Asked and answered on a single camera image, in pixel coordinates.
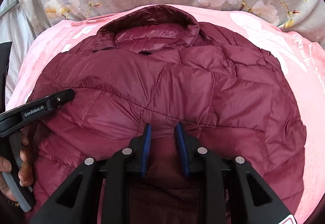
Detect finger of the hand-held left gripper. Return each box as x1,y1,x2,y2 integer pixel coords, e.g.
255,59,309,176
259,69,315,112
47,88,76,111

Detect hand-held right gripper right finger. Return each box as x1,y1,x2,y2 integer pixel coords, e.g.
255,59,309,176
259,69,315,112
175,122,296,224

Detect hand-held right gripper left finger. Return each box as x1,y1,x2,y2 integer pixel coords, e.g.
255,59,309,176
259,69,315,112
30,123,153,224

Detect white sheet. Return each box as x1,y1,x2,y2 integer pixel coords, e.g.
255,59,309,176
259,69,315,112
0,0,38,99

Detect maroon puffer jacket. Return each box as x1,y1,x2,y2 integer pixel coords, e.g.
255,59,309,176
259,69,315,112
32,4,308,224

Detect person's left hand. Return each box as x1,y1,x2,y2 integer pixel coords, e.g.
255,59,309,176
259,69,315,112
0,134,32,208

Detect pink printed blanket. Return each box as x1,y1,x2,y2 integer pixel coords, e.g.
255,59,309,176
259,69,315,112
5,7,325,224

